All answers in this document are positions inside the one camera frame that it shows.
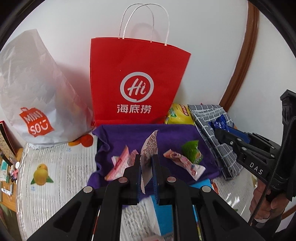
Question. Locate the grey checked star cloth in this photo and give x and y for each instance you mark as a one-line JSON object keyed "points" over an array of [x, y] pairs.
{"points": [[225, 157]]}

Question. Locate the white Miniso plastic bag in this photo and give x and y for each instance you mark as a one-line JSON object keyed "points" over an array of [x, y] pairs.
{"points": [[36, 97]]}

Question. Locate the pink white wafer packet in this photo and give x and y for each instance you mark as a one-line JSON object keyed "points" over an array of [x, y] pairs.
{"points": [[125, 160]]}

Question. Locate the blue tissue pack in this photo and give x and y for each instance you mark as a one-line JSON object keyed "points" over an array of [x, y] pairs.
{"points": [[165, 214]]}

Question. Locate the fruit print tablecloth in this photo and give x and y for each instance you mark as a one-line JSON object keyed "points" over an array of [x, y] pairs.
{"points": [[50, 177]]}

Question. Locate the red paper Haidilao bag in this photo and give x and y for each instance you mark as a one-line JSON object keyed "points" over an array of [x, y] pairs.
{"points": [[134, 81]]}

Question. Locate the long pink white candy packet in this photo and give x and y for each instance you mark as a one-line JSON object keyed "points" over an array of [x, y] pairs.
{"points": [[195, 170]]}

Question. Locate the brown wooden door frame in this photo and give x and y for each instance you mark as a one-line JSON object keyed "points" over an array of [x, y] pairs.
{"points": [[244, 58]]}

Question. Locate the patterned brown box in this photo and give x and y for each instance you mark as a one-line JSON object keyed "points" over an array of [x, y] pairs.
{"points": [[8, 153]]}

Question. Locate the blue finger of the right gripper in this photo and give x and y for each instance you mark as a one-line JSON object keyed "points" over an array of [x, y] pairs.
{"points": [[239, 134]]}

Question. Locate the yellow chips bag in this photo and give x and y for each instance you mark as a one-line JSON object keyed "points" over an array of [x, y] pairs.
{"points": [[179, 114]]}

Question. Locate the blue snack packet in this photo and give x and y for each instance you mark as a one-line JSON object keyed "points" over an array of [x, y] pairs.
{"points": [[219, 123]]}

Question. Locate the green triangular snack packet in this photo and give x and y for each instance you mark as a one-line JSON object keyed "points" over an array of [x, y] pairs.
{"points": [[191, 151]]}

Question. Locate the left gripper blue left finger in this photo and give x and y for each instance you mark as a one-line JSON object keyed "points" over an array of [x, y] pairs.
{"points": [[138, 176]]}

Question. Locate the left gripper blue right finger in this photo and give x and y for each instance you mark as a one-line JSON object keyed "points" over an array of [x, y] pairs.
{"points": [[155, 176]]}

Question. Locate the person's right hand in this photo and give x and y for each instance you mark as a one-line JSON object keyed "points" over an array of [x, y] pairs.
{"points": [[267, 210]]}

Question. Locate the purple towel tray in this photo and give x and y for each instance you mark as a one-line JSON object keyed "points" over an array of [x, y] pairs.
{"points": [[113, 139]]}

